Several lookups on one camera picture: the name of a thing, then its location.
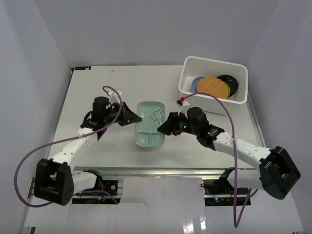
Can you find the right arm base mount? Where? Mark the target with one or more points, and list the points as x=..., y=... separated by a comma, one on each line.
x=217, y=196

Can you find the aluminium frame rail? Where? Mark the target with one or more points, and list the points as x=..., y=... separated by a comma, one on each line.
x=154, y=201

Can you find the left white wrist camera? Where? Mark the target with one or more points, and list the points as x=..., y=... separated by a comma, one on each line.
x=115, y=97

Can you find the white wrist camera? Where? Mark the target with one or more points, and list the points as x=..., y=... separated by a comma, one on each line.
x=115, y=97
x=183, y=105

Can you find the dark label sticker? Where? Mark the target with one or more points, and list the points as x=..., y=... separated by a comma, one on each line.
x=83, y=68

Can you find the blue round plate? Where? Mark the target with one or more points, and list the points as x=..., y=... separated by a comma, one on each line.
x=195, y=83

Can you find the green round plate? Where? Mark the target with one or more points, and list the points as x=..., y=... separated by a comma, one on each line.
x=228, y=89

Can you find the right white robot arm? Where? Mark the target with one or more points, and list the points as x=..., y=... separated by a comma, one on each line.
x=273, y=170

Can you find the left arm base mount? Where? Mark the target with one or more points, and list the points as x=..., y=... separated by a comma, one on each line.
x=111, y=191

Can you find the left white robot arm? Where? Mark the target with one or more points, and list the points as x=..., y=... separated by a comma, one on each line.
x=55, y=180

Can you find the teal rectangular ceramic plate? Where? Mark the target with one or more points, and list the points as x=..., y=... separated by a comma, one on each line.
x=152, y=115

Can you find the white plastic bin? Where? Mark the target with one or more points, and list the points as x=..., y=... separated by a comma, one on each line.
x=194, y=67

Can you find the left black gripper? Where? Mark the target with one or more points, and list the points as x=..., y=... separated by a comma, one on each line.
x=123, y=115

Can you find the black round plate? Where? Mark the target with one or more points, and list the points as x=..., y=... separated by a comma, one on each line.
x=231, y=82

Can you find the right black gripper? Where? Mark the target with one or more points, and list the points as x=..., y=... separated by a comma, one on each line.
x=171, y=125

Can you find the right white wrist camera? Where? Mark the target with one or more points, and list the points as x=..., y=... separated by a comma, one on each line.
x=183, y=105

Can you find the orange woven round plate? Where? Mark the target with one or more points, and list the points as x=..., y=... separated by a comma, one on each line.
x=213, y=86

